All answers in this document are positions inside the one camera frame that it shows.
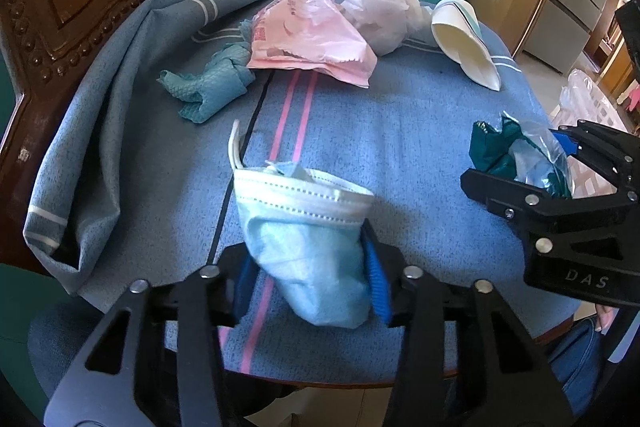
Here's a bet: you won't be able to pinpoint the clear plastic wrapper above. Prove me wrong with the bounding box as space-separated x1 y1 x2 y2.
507 119 572 188

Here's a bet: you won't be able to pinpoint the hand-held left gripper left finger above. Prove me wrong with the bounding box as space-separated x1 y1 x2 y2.
45 243 262 427

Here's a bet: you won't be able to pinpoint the white plastic basket bin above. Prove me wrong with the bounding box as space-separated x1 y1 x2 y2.
549 68 632 200

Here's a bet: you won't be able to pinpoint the person's right hand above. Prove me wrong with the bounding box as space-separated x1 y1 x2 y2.
592 304 617 334

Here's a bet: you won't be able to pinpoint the large pink plastic bag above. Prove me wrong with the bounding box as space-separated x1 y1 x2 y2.
246 0 379 89

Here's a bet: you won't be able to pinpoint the dark green plastic bag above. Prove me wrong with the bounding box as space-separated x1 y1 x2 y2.
469 111 573 198

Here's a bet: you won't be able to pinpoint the white plastic bag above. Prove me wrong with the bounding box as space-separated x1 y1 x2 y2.
340 0 434 57

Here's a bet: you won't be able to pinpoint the teal rag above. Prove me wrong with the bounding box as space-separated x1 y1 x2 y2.
157 43 257 126

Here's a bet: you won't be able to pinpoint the blue face mask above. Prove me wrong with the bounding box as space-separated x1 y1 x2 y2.
227 119 377 329

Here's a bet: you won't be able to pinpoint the white paper cup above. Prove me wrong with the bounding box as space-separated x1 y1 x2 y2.
430 0 503 92

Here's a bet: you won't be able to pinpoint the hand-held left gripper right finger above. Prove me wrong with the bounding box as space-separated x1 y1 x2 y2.
360 219 577 427

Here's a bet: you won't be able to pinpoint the blue striped cloth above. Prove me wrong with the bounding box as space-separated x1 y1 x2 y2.
22 0 583 400

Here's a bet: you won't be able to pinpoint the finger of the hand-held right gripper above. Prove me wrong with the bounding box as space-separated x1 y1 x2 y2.
460 169 640 249
550 119 640 194

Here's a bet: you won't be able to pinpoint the person's blue jeans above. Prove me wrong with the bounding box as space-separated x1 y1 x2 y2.
544 316 607 414

